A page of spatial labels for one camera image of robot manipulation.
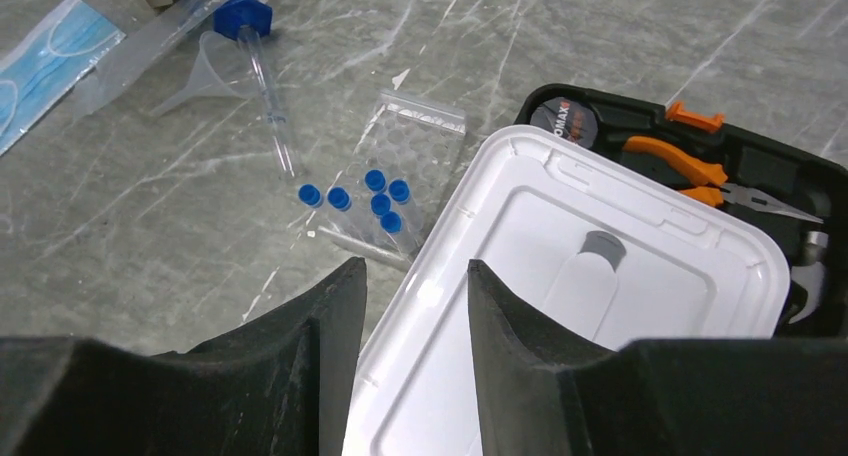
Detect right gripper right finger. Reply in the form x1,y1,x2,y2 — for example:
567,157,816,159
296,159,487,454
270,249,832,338
467,260,847,455

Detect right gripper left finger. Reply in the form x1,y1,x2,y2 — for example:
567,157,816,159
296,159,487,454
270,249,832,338
1,257,367,455

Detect clear plastic funnel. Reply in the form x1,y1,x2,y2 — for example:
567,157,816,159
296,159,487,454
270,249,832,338
149,31,256,117

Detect white tray lid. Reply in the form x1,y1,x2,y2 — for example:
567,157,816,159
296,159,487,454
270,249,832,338
343,125,790,455

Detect clear test tube rack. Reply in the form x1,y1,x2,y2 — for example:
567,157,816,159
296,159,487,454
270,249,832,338
301,90,467,269

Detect steel hammer head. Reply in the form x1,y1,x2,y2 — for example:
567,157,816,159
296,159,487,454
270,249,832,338
782,231,829,325

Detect black orange tool case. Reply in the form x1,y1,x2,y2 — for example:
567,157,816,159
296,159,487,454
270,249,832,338
515,83,847,338

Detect blue plastic bag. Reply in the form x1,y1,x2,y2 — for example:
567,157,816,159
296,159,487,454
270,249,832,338
1,0,125,152

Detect orange handled pliers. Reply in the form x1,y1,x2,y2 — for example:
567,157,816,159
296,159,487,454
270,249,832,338
623,135,823,224

